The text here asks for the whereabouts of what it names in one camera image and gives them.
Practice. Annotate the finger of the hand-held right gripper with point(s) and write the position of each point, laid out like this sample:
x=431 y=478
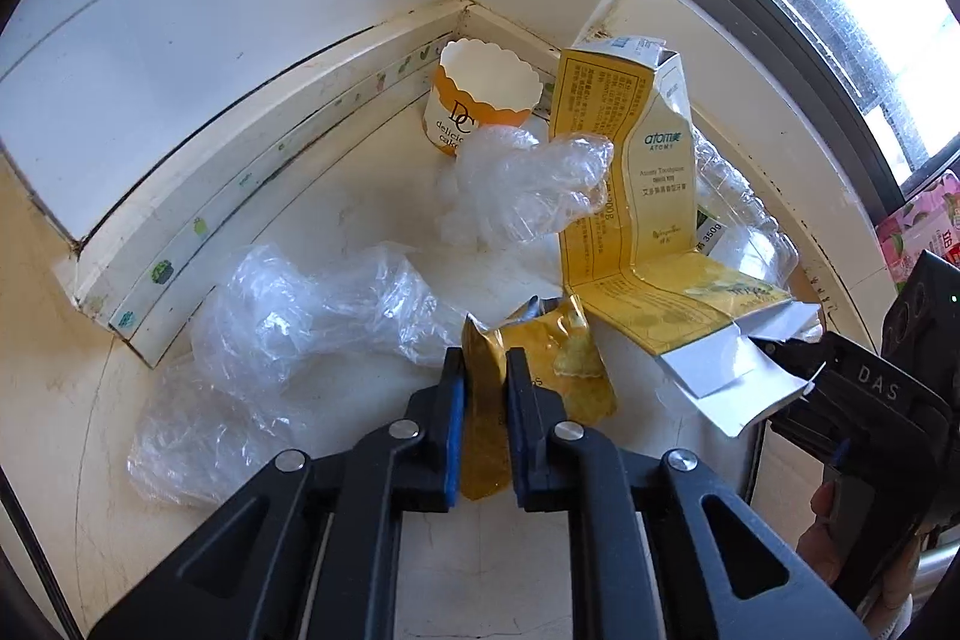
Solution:
x=838 y=452
x=862 y=377

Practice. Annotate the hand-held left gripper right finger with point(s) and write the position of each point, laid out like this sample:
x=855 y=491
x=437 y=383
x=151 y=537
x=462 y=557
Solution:
x=517 y=430

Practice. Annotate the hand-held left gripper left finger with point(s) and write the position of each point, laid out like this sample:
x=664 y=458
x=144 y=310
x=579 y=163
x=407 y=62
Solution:
x=450 y=430

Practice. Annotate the yellow snack wrapper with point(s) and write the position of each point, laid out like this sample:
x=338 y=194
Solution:
x=484 y=400

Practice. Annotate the clear plastic bag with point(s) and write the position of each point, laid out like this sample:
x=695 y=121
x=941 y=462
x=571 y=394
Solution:
x=300 y=325

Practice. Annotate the yellow toothpaste box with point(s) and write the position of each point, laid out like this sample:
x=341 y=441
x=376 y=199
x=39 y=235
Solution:
x=660 y=280

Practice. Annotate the person's right hand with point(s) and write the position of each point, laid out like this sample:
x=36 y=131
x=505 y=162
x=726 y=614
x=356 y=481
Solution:
x=821 y=542

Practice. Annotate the pink soap refill pouch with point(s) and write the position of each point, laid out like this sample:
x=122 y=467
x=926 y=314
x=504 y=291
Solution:
x=919 y=227

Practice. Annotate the crushed clear plastic bottle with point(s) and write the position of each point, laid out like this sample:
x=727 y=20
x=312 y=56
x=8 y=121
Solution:
x=742 y=235

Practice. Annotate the clear plastic glove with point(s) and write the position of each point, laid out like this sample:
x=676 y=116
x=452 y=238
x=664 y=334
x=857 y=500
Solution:
x=517 y=190

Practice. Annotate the white paper cup orange rim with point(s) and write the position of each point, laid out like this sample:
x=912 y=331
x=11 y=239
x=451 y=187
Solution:
x=480 y=85

